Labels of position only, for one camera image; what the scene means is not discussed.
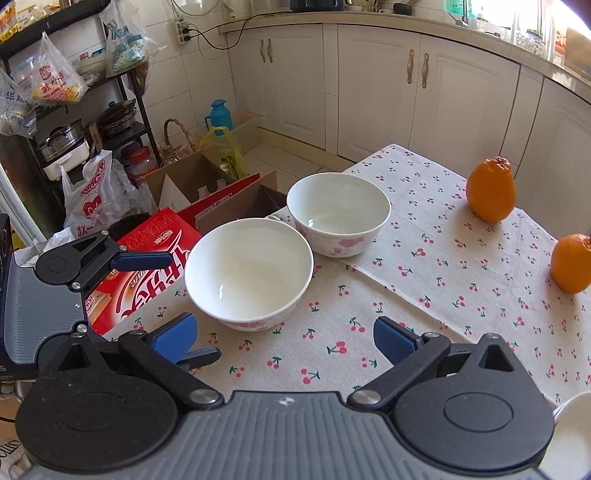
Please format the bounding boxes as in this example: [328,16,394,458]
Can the white kitchen cabinets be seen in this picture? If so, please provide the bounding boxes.
[224,12,590,237]

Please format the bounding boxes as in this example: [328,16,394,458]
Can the yellow plastic bag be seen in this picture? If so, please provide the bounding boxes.
[198,127,249,180]

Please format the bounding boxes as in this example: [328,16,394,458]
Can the black metal shelf rack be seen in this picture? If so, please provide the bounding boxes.
[1,1,143,241]

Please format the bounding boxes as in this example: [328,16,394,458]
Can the white bowl pink flowers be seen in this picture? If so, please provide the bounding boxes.
[287,173,392,259]

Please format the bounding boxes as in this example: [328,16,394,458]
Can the blue thermos jug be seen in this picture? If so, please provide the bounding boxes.
[204,99,233,131]

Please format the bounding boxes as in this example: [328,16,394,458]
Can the white floral plate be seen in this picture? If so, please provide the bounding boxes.
[540,392,591,480]

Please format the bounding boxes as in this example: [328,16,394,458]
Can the red white plastic bag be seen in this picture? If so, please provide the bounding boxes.
[60,150,141,238]

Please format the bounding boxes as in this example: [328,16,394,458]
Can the cherry print tablecloth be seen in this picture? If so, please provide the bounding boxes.
[103,143,591,407]

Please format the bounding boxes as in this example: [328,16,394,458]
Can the red cardboard box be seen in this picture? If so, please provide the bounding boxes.
[85,208,201,335]

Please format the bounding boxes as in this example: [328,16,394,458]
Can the bumpy orange fruit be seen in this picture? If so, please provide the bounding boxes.
[466,156,517,223]

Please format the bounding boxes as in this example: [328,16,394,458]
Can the white power strip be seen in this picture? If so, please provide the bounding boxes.
[174,17,191,45]

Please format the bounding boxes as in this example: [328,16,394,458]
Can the orange fruit with leaf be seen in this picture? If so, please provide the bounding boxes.
[550,234,591,294]

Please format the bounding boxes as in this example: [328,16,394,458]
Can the brown cardboard box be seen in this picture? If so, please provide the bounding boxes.
[143,147,287,235]

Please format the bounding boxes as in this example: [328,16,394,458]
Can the hanging green plastic bag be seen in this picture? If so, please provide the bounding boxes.
[99,0,151,77]

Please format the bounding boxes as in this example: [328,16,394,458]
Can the wicker basket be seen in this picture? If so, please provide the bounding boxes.
[160,118,197,166]

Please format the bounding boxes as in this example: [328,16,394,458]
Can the black air fryer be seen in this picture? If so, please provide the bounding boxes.
[290,0,345,13]

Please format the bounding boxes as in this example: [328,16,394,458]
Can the hanging snack plastic bag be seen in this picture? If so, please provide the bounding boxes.
[25,32,88,106]

